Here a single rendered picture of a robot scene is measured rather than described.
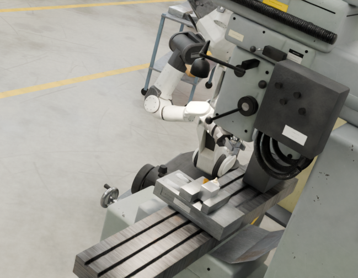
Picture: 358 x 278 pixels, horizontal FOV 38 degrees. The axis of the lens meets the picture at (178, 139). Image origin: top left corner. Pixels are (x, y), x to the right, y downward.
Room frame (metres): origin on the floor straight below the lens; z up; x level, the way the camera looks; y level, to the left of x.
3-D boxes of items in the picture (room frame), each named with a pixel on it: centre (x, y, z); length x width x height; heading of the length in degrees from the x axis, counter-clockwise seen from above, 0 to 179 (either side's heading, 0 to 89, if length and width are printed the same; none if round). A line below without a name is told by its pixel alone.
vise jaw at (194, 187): (1.78, -0.12, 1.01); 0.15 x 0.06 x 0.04; 148
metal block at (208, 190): (1.75, -0.17, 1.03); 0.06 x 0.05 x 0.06; 148
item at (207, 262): (1.82, -0.21, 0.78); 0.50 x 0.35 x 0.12; 59
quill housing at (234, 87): (1.82, -0.22, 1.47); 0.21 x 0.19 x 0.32; 149
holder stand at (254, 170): (2.17, -0.44, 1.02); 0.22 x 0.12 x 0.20; 150
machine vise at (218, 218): (1.77, -0.15, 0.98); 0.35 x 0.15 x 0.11; 58
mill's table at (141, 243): (1.80, -0.20, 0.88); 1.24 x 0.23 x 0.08; 149
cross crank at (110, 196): (2.08, 0.21, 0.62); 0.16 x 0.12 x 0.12; 59
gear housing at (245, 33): (1.80, -0.25, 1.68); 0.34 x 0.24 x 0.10; 59
